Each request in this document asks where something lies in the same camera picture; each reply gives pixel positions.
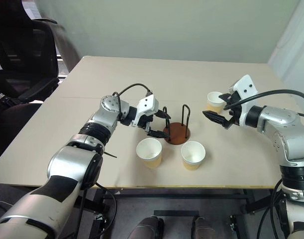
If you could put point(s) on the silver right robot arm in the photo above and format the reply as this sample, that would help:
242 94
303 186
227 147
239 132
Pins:
286 124

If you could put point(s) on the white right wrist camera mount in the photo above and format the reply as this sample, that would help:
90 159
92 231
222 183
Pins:
246 87

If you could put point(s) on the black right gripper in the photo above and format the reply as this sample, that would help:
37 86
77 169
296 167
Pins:
236 115

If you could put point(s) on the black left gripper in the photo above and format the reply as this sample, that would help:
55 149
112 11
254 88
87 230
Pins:
143 123

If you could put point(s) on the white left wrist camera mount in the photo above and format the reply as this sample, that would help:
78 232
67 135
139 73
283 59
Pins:
146 103

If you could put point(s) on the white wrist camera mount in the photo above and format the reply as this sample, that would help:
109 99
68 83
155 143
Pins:
246 87
146 103

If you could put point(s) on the black office chair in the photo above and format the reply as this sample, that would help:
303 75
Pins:
25 62

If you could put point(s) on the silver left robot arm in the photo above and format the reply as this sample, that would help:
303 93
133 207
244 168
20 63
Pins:
67 169

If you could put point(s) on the paper cup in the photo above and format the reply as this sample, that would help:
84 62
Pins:
149 154
192 156
214 103

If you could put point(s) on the dark rounded shape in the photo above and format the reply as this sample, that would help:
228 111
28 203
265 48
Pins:
146 227

